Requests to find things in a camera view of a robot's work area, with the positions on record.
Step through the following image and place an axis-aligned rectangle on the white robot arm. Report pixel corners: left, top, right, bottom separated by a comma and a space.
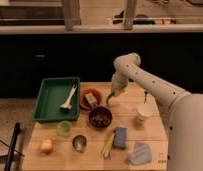
111, 53, 203, 171

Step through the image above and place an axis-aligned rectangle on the white plastic cup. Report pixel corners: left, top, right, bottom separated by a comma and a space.
137, 103, 154, 123

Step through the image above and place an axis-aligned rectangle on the green plastic cup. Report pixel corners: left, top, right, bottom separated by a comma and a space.
57, 121, 71, 137

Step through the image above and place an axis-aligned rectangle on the metal cup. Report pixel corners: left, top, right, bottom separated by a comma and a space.
72, 135, 87, 152

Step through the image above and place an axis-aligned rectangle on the brown sponge block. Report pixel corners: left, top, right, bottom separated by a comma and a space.
85, 93, 98, 108

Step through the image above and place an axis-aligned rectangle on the dark brown bowl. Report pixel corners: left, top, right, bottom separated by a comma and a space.
88, 107, 112, 129

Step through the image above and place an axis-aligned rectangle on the orange bowl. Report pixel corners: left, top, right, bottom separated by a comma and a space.
79, 88, 102, 110

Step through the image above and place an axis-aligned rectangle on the blue sponge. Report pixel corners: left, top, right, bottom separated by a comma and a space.
114, 127, 127, 149

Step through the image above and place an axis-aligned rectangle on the white brush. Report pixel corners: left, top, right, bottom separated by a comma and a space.
60, 85, 77, 112

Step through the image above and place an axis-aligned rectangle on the green plastic tray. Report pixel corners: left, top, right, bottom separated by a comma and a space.
33, 77, 80, 123

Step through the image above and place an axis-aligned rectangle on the grey blue cloth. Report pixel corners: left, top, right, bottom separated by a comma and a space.
128, 142, 152, 165

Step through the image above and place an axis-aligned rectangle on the yellow round fruit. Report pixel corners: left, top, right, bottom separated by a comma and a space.
40, 139, 53, 154

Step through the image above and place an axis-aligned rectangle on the black pole stand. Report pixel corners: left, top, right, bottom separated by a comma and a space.
4, 122, 20, 171

